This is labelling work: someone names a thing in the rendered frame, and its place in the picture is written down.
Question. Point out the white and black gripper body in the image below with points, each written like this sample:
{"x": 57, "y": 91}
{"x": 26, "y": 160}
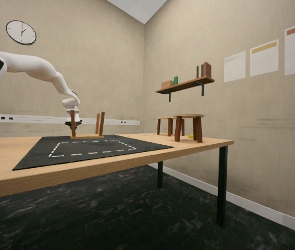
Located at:
{"x": 76, "y": 118}

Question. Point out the dark grey mat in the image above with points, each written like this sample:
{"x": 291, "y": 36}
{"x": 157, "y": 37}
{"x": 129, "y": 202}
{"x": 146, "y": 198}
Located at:
{"x": 66, "y": 150}

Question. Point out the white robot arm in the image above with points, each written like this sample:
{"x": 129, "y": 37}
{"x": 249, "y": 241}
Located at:
{"x": 42, "y": 70}

